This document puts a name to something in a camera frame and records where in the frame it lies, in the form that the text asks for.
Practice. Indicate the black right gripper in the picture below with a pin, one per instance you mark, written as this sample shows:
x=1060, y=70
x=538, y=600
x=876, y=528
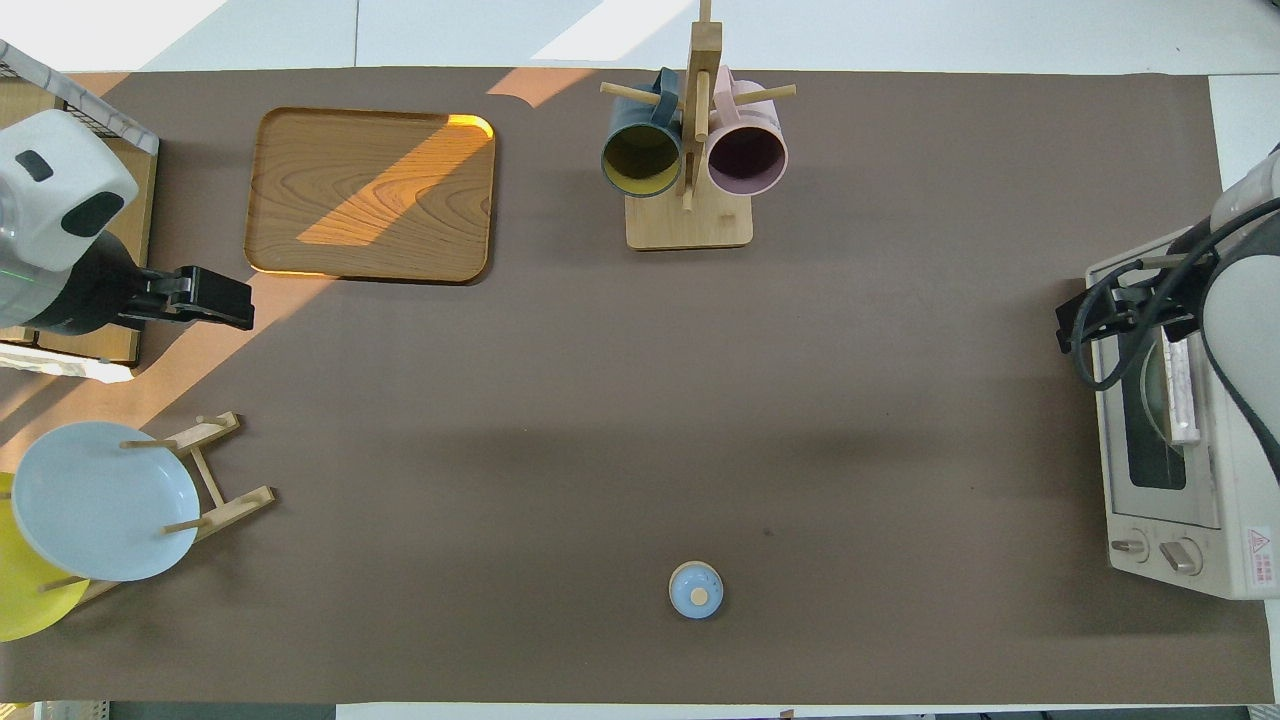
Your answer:
x=1125, y=310

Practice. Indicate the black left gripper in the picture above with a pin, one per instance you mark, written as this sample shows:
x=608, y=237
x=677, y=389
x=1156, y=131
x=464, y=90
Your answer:
x=215, y=298

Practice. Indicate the pale green plate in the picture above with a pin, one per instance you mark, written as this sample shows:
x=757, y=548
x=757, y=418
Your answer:
x=1150, y=400

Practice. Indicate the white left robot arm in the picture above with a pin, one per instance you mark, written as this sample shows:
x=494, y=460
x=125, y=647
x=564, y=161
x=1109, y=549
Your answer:
x=50, y=160

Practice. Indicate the white toaster oven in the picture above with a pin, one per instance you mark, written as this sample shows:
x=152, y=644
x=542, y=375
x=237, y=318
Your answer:
x=1245, y=520

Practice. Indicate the wooden serving tray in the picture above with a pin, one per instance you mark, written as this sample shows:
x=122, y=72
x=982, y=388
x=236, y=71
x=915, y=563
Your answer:
x=370, y=195

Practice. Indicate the wooden dish rack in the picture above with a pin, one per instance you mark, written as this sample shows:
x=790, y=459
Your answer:
x=225, y=505

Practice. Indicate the light blue plate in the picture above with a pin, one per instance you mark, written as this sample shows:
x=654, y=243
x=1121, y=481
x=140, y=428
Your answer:
x=100, y=510

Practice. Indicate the brown table mat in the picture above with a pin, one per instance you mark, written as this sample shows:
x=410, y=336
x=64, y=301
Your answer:
x=450, y=450

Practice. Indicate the yellow plate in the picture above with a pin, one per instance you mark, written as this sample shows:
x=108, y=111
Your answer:
x=25, y=600

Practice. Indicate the pink mug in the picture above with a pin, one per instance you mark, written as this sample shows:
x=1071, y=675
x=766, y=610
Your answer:
x=747, y=160

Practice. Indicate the wooden mug tree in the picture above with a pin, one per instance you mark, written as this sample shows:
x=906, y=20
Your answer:
x=690, y=225

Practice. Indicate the dark blue mug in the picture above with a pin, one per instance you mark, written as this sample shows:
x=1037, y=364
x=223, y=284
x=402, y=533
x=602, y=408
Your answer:
x=640, y=160

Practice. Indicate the small blue dome bell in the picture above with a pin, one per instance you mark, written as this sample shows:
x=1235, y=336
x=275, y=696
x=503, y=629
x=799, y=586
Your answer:
x=696, y=590

